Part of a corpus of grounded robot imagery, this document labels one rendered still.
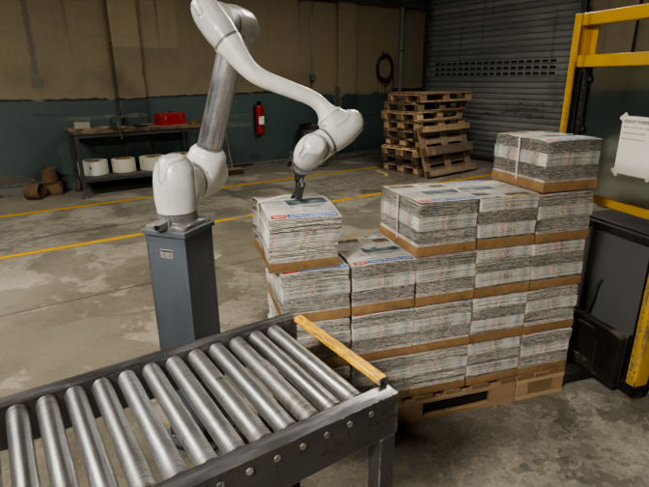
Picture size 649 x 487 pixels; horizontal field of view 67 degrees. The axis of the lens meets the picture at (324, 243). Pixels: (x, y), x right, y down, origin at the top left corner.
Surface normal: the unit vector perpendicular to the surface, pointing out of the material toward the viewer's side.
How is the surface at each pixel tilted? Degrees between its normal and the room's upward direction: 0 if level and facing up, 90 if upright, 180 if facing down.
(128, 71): 90
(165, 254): 90
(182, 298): 90
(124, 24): 90
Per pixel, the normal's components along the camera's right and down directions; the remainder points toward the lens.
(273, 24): 0.56, 0.26
